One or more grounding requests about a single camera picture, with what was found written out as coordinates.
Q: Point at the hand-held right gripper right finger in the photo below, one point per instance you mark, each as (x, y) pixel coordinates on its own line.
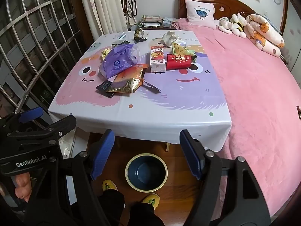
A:
(190, 155)

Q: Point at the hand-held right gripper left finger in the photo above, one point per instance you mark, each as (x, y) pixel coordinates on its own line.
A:
(103, 155)

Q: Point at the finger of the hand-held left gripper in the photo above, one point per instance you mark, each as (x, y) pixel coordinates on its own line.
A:
(30, 115)
(63, 123)

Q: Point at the dark blue trash bin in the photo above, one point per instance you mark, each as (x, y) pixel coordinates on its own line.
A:
(145, 171)

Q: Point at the red gold-printed paper bag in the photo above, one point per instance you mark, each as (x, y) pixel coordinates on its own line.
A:
(177, 62)

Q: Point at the clear plastic bag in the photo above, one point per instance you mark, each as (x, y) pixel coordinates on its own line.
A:
(121, 36)

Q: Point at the dark foil wrapper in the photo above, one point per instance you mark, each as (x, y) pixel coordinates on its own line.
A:
(140, 34)

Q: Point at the person's left hand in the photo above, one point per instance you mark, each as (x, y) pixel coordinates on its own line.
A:
(22, 186)

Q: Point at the wooden table leg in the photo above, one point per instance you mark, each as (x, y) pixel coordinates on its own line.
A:
(167, 147)

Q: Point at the yellow slipper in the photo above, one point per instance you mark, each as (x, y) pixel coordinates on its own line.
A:
(151, 200)
(109, 184)

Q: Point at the person's black trousers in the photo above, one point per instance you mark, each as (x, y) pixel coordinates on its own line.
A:
(112, 204)

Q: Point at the black flat packet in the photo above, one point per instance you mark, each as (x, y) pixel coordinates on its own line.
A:
(151, 87)
(103, 87)

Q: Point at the cartoon printed tablecloth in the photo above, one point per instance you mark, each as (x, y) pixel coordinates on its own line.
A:
(152, 108)

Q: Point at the orange gold snack bag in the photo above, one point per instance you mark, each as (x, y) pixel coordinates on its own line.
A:
(128, 80)

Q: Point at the yellow crumpled wrapper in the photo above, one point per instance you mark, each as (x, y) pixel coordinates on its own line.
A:
(105, 53)

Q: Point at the purple plastic bag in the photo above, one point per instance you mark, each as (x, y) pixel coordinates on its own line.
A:
(117, 61)

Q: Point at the pink fleece blanket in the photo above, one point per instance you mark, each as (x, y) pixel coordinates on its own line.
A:
(254, 98)

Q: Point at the window with metal grille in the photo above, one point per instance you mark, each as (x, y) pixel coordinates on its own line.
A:
(23, 28)

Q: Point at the white and red carton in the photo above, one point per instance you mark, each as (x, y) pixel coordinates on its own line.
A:
(157, 61)

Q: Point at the green snack packet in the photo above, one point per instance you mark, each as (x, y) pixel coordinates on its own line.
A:
(181, 50)

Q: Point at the small dark object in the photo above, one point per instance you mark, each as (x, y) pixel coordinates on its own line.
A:
(298, 113)

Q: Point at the crumpled white paper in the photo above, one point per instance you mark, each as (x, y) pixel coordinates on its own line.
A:
(169, 38)

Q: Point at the cream handbag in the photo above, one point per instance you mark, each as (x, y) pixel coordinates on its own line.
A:
(132, 20)

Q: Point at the cream floral curtain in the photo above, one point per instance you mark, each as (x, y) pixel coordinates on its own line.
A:
(101, 4)

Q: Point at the wooden nightstand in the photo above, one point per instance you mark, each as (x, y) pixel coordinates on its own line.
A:
(164, 28)

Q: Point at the stack of books and papers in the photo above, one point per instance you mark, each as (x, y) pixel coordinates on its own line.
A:
(150, 21)

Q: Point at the light blue box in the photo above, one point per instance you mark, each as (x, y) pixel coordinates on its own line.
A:
(168, 22)

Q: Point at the white and yellow plush toy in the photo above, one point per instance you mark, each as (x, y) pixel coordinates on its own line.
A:
(238, 23)

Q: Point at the white cartoon pillow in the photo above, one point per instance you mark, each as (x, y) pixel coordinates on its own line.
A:
(199, 14)

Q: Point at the bear printed bolster pillow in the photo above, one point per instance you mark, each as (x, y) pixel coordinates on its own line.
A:
(261, 28)

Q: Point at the wooden bed headboard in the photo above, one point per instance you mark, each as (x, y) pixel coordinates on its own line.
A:
(225, 7)

